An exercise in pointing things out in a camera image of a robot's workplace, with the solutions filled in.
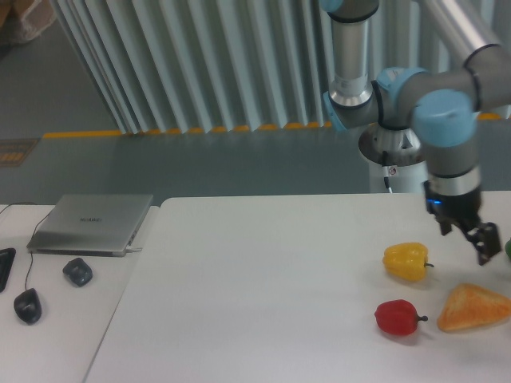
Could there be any black wireless mouse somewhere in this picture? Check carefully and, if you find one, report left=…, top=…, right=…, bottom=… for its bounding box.
left=62, top=258, right=93, bottom=287

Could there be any green toy pepper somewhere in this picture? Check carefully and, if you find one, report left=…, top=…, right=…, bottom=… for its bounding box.
left=505, top=239, right=511, bottom=260

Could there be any brown cardboard box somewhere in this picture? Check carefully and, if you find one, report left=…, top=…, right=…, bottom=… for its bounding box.
left=1, top=0, right=57, bottom=46

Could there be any white folding partition screen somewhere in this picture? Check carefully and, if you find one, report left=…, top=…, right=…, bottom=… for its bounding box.
left=50, top=0, right=511, bottom=135

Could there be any silver closed laptop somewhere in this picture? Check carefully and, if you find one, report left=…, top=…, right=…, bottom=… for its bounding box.
left=27, top=194, right=153, bottom=257

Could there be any yellow toy pepper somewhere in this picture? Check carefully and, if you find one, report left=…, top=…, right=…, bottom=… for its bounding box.
left=382, top=243, right=432, bottom=282

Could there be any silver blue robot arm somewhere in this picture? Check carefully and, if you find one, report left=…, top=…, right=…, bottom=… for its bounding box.
left=320, top=1, right=510, bottom=264

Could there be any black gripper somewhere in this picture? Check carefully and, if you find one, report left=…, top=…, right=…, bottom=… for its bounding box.
left=423, top=181, right=501, bottom=266

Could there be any red toy pepper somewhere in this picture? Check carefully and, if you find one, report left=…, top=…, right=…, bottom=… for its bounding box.
left=374, top=299, right=429, bottom=336

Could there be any black keyboard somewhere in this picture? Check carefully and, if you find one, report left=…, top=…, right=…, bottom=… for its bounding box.
left=0, top=247, right=16, bottom=293

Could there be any black mouse cable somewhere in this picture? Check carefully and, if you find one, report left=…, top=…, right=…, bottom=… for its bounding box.
left=0, top=202, right=57, bottom=291

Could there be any orange toy bread slice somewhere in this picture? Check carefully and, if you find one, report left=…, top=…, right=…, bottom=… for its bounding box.
left=437, top=283, right=510, bottom=332

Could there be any black wired mouse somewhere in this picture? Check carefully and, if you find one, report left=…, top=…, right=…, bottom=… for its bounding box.
left=14, top=288, right=42, bottom=325

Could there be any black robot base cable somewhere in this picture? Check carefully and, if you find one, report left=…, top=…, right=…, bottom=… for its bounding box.
left=381, top=149, right=394, bottom=194

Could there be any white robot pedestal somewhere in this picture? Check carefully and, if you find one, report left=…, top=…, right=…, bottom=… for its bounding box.
left=358, top=124, right=427, bottom=193

